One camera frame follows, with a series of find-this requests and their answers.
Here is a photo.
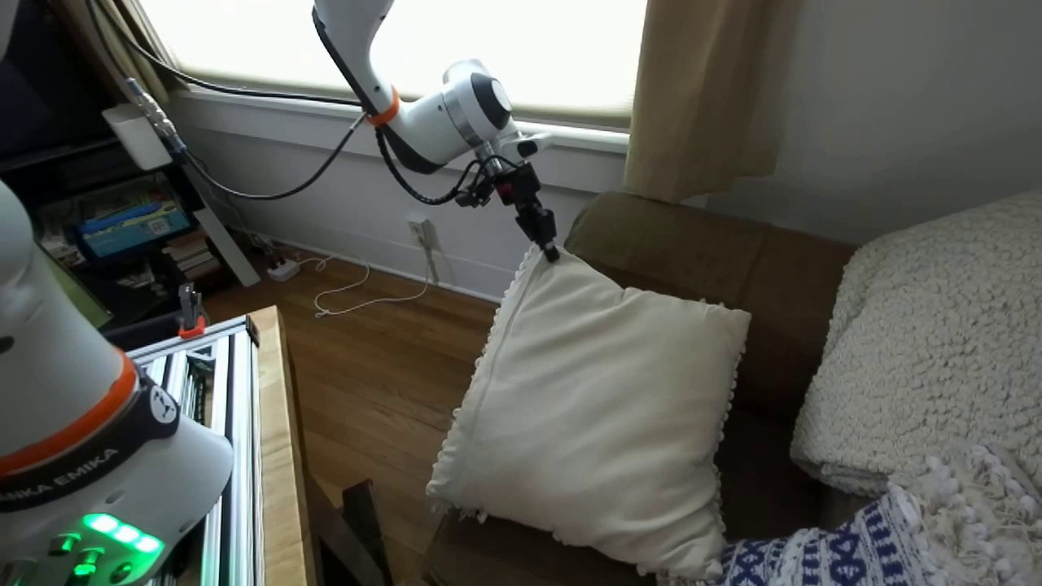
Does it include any cream textured cushion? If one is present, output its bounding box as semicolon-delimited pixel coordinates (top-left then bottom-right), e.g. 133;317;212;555
788;188;1042;505

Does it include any green board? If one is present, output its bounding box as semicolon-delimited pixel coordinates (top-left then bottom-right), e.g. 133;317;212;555
45;254;112;331

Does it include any stack of books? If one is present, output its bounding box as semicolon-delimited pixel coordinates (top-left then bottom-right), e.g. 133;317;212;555
158;231;226;286

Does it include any window with white blind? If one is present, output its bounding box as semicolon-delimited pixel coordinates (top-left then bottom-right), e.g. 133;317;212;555
133;0;652;157

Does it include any red clamp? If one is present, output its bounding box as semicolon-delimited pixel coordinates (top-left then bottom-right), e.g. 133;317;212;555
175;281;212;343

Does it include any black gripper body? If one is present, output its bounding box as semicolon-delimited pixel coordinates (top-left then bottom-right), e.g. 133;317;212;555
489;157;554;229

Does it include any blue box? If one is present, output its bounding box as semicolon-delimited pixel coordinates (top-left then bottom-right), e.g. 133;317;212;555
74;193;194;262

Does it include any blue white patterned pillow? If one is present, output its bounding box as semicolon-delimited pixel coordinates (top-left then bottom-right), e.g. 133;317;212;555
704;435;1042;586

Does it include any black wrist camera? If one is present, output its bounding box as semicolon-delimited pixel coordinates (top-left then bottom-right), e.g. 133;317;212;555
452;160;505;212

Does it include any dark storage shelf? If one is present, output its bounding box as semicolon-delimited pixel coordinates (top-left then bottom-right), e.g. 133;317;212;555
0;60;223;351

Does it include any plain cream pillow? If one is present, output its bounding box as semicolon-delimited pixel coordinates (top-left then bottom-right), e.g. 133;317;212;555
423;242;754;582

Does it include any brown upholstered sofa chair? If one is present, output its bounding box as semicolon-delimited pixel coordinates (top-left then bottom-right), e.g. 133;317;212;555
420;193;1042;586

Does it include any narrow beige curtain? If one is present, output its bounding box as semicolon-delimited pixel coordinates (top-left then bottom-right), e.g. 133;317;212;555
51;0;189;109

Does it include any white leaning board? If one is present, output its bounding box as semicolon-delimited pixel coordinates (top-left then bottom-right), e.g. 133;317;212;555
192;204;263;290

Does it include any white power strip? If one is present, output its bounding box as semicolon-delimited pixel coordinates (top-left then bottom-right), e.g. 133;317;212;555
263;250;308;286

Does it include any wide beige curtain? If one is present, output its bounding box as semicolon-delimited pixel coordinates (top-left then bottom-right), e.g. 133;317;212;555
620;0;807;204

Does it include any white floor cable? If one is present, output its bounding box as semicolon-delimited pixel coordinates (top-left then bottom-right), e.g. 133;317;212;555
307;239;443;323

